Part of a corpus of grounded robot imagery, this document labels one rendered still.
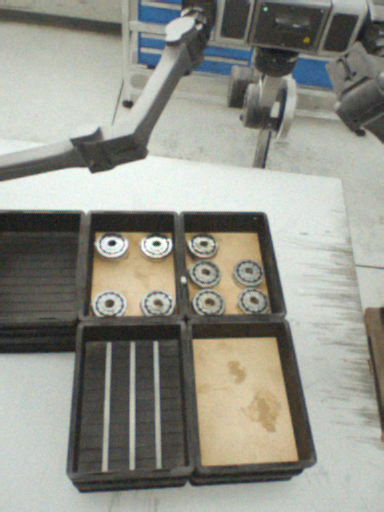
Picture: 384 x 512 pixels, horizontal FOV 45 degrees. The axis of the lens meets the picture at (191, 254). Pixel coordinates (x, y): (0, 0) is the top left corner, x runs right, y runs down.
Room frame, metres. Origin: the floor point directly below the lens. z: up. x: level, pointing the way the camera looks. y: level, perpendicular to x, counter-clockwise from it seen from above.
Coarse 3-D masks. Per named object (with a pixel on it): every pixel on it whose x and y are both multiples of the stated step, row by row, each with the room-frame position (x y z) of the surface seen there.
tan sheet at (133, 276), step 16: (96, 240) 0.90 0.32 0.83; (128, 240) 0.92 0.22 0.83; (96, 256) 0.84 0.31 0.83; (128, 256) 0.86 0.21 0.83; (96, 272) 0.78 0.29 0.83; (112, 272) 0.79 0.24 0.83; (128, 272) 0.80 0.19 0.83; (144, 272) 0.81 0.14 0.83; (160, 272) 0.82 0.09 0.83; (96, 288) 0.72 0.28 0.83; (112, 288) 0.73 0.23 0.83; (128, 288) 0.74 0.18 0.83; (144, 288) 0.75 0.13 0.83; (160, 288) 0.76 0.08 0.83; (128, 304) 0.68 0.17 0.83
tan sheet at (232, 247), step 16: (224, 240) 0.99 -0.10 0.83; (240, 240) 1.00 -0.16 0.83; (256, 240) 1.01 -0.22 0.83; (224, 256) 0.92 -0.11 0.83; (240, 256) 0.93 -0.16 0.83; (256, 256) 0.94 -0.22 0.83; (224, 272) 0.86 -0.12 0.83; (192, 288) 0.78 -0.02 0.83; (224, 288) 0.79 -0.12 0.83; (240, 288) 0.80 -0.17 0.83; (208, 304) 0.73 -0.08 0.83
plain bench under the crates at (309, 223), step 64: (0, 192) 1.14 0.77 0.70; (64, 192) 1.19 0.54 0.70; (128, 192) 1.25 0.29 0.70; (192, 192) 1.31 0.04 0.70; (256, 192) 1.36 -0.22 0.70; (320, 192) 1.42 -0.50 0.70; (320, 256) 1.09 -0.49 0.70; (320, 320) 0.81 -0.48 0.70; (0, 384) 0.42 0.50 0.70; (64, 384) 0.45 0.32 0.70; (320, 384) 0.58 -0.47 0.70; (0, 448) 0.24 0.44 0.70; (64, 448) 0.27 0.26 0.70; (320, 448) 0.38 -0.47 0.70
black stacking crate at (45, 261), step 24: (0, 216) 0.87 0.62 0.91; (24, 216) 0.89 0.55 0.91; (48, 216) 0.90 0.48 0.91; (72, 216) 0.92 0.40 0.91; (0, 240) 0.84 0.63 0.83; (24, 240) 0.85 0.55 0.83; (48, 240) 0.87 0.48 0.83; (72, 240) 0.88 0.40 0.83; (0, 264) 0.75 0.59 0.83; (24, 264) 0.76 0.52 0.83; (48, 264) 0.78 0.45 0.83; (72, 264) 0.79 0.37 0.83; (0, 288) 0.66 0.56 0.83; (24, 288) 0.68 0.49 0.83; (48, 288) 0.69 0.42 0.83; (72, 288) 0.71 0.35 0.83; (0, 312) 0.59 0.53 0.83; (24, 312) 0.60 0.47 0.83; (48, 312) 0.61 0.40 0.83; (72, 312) 0.62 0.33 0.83; (0, 336) 0.51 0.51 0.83; (24, 336) 0.53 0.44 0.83; (48, 336) 0.54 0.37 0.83; (72, 336) 0.55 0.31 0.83
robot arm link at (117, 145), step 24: (168, 24) 1.14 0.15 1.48; (192, 24) 1.11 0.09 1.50; (168, 48) 1.06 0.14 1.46; (168, 72) 0.97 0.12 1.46; (144, 96) 0.89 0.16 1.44; (168, 96) 0.92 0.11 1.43; (144, 120) 0.81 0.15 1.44; (96, 144) 0.74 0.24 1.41; (120, 144) 0.74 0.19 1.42; (144, 144) 0.77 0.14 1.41
